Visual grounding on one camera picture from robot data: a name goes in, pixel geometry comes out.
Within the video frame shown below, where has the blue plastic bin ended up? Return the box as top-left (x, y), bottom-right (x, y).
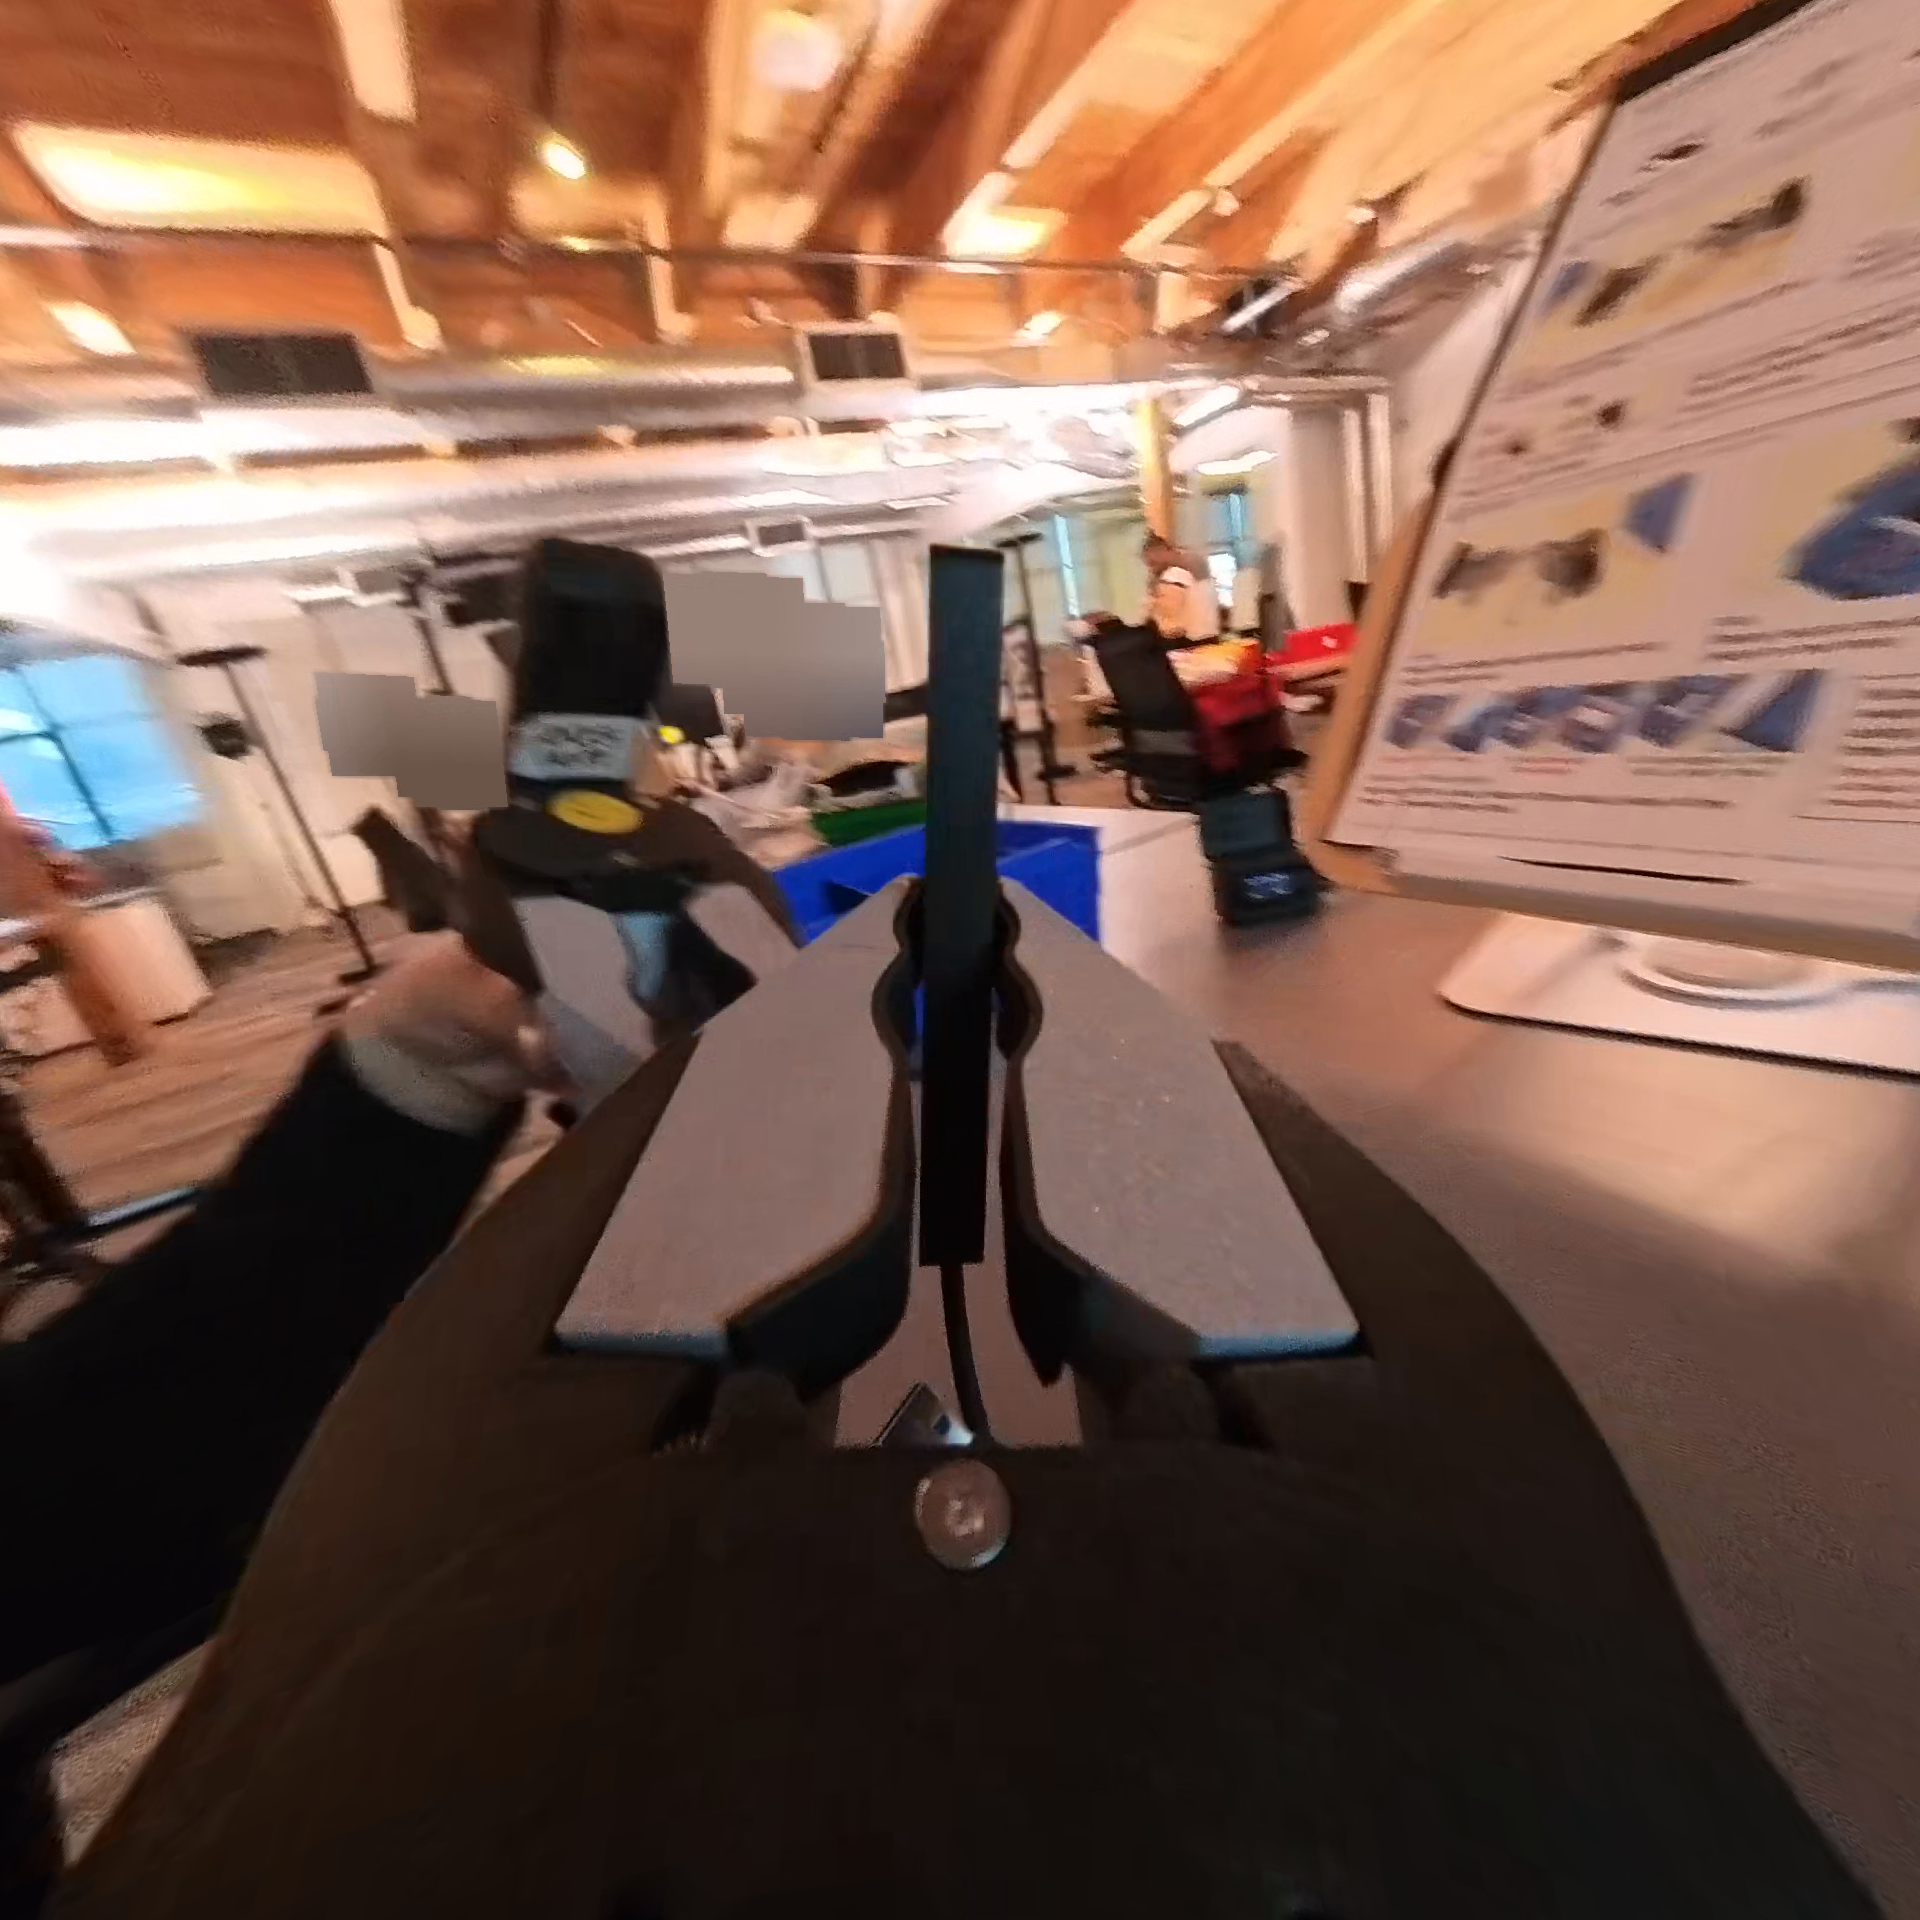
top-left (771, 818), bottom-right (1104, 946)

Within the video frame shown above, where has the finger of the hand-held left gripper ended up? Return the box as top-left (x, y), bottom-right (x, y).
top-left (679, 881), bottom-right (805, 1038)
top-left (522, 898), bottom-right (653, 1103)

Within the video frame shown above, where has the red cloth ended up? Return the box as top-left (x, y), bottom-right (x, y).
top-left (1186, 631), bottom-right (1334, 781)

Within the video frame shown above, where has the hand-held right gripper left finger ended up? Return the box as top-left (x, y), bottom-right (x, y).
top-left (556, 880), bottom-right (922, 1359)

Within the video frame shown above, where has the black office chair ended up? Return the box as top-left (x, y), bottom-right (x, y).
top-left (1083, 618), bottom-right (1219, 815)

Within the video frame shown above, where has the thin black hub cable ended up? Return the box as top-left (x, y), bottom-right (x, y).
top-left (934, 1256), bottom-right (997, 1449)

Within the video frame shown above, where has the grey usb hub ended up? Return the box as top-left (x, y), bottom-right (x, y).
top-left (916, 544), bottom-right (1009, 1270)

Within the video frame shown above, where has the person's left hand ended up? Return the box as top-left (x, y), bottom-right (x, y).
top-left (323, 936), bottom-right (550, 1133)

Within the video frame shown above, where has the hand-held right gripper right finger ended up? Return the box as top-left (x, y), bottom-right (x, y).
top-left (1000, 880), bottom-right (1360, 1363)

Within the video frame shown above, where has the printed instruction board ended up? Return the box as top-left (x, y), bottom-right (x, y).
top-left (1304, 0), bottom-right (1920, 963)

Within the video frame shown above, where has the silver air duct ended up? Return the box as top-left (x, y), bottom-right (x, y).
top-left (0, 353), bottom-right (1397, 450)

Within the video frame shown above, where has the paned window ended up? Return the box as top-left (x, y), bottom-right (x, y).
top-left (0, 631), bottom-right (202, 857)

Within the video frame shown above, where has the black floor lamp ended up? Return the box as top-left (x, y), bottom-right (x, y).
top-left (177, 643), bottom-right (386, 989)

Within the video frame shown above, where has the person's left forearm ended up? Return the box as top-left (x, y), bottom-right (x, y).
top-left (0, 1034), bottom-right (525, 1697)

